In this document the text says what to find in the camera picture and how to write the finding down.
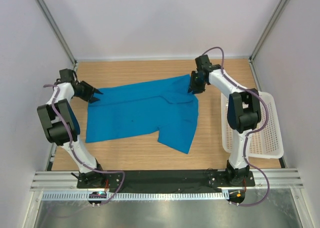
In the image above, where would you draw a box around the blue t shirt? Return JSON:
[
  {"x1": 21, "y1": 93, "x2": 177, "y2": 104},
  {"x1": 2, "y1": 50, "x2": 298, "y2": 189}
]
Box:
[{"x1": 85, "y1": 74, "x2": 199, "y2": 154}]

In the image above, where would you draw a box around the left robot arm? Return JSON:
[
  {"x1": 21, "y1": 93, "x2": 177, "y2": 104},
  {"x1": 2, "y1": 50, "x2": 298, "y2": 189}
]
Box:
[{"x1": 37, "y1": 68, "x2": 106, "y2": 188}]

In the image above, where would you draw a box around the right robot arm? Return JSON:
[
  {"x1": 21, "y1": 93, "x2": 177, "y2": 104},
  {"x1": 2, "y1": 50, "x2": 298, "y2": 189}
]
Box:
[{"x1": 188, "y1": 54, "x2": 262, "y2": 186}]

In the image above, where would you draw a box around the white plastic mesh basket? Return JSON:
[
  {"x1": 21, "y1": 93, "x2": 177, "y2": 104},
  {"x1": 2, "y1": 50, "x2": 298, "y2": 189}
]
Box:
[{"x1": 220, "y1": 90, "x2": 285, "y2": 160}]

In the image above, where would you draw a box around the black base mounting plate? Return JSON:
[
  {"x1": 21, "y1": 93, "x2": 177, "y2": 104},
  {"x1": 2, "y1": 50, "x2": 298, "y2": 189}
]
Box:
[{"x1": 71, "y1": 168, "x2": 255, "y2": 193}]

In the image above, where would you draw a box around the left rear aluminium post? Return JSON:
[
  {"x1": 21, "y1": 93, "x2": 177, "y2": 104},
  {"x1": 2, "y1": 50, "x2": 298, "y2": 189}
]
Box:
[{"x1": 35, "y1": 0, "x2": 77, "y2": 67}]

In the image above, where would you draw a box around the aluminium post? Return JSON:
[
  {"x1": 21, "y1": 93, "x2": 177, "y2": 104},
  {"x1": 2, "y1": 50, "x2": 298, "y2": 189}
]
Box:
[
  {"x1": 249, "y1": 0, "x2": 290, "y2": 63},
  {"x1": 35, "y1": 0, "x2": 77, "y2": 67}
]

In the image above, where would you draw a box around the white slotted cable duct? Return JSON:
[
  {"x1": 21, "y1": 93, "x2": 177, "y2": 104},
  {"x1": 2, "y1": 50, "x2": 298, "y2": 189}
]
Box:
[{"x1": 41, "y1": 190, "x2": 229, "y2": 202}]

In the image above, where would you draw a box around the aluminium front frame rail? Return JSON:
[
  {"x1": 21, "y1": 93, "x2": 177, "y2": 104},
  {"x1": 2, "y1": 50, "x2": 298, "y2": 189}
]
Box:
[{"x1": 30, "y1": 168, "x2": 303, "y2": 194}]

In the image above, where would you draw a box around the right rear aluminium post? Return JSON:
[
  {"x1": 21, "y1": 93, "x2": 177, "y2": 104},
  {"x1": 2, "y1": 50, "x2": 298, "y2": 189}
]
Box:
[{"x1": 249, "y1": 0, "x2": 290, "y2": 63}]

